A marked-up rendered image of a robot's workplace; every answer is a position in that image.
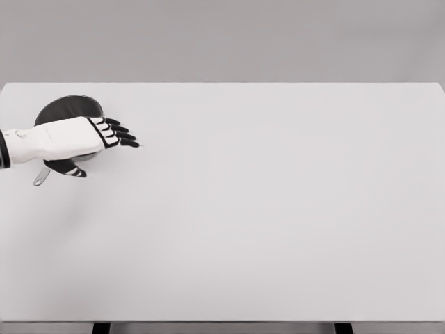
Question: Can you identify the dark metal pot with handle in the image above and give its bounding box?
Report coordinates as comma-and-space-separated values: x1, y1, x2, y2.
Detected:
33, 94, 105, 187

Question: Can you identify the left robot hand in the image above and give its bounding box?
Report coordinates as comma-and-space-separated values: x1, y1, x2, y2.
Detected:
29, 116, 143, 179

